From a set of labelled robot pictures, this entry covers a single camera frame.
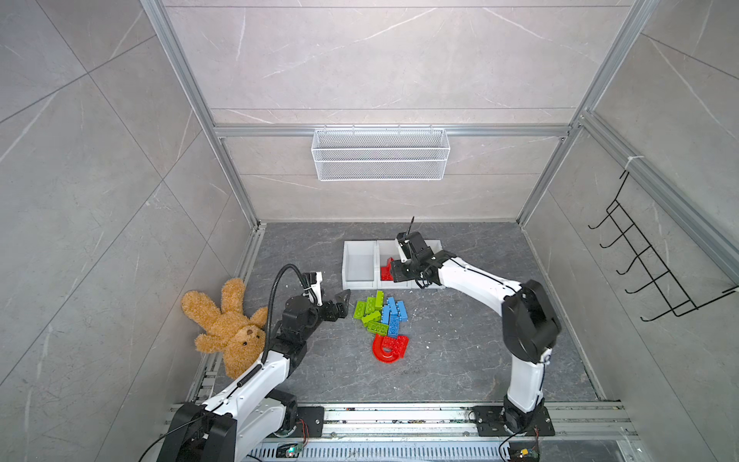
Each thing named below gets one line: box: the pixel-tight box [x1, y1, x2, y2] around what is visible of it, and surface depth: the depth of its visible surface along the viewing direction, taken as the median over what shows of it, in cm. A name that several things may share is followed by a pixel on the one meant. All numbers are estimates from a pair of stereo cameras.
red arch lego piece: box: [372, 333, 404, 364], surface depth 86 cm
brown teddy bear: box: [181, 278, 268, 380], surface depth 82 cm
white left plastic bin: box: [341, 240, 379, 291], surface depth 104 cm
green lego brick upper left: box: [353, 300, 366, 320], surface depth 95 cm
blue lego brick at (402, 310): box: [394, 300, 409, 322], surface depth 93 cm
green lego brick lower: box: [363, 320, 390, 336], surface depth 90 cm
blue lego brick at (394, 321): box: [387, 309, 402, 339], surface depth 92 cm
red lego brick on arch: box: [387, 335, 409, 358], surface depth 86 cm
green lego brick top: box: [375, 290, 385, 311], surface depth 97 cm
